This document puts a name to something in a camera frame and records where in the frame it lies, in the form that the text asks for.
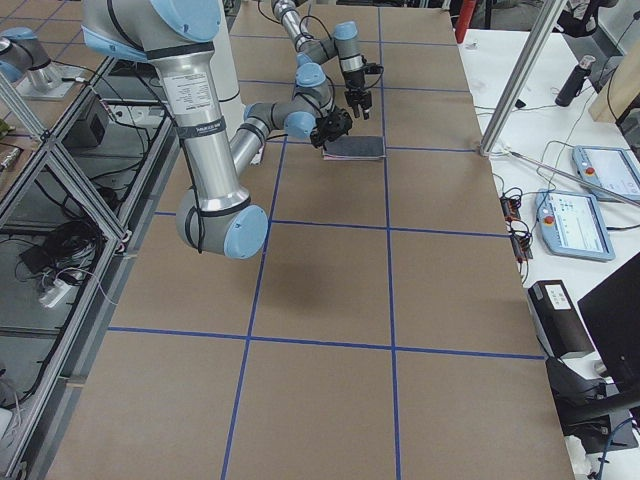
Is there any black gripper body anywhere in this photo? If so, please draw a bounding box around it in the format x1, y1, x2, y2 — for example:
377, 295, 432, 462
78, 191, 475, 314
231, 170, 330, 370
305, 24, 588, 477
342, 62, 384, 110
310, 107, 352, 148

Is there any pink towel with grey back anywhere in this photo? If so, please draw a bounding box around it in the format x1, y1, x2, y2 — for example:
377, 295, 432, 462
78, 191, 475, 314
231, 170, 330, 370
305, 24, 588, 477
323, 136, 386, 161

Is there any red cylinder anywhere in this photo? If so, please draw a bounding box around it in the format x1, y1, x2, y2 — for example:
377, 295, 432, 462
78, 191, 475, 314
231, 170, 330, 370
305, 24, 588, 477
454, 0, 477, 44

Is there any black water bottle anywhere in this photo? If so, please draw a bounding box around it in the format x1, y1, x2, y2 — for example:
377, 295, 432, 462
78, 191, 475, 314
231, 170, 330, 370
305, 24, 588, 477
555, 54, 596, 107

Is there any brown paper table cover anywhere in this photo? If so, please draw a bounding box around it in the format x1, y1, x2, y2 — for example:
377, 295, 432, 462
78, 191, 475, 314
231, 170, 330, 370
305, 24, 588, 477
48, 6, 572, 479

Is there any near teach pendant tablet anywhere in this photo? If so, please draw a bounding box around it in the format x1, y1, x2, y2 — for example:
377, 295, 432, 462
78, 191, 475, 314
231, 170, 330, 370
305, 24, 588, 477
535, 190, 616, 262

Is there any teach pendant tablet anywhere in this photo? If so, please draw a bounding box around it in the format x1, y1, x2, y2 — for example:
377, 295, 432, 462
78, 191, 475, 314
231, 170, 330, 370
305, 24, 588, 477
572, 145, 639, 202
535, 190, 616, 262

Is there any far teach pendant tablet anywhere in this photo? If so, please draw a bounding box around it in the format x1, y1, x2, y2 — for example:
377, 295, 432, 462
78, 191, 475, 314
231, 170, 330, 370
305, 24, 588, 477
572, 145, 639, 202

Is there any black box with white label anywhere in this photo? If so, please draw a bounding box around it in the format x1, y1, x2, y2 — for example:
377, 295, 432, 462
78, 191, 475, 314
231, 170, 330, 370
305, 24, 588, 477
527, 280, 595, 360

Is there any black monitor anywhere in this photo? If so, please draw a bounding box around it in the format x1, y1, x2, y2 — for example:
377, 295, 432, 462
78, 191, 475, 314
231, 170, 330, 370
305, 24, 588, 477
578, 254, 639, 390

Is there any white power strip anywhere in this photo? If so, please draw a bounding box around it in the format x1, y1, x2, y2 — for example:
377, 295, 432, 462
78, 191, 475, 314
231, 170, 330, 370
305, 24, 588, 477
39, 279, 71, 308

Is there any aluminium frame post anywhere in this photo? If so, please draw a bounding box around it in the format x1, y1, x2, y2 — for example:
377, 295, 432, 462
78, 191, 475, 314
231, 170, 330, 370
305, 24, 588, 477
478, 0, 566, 156

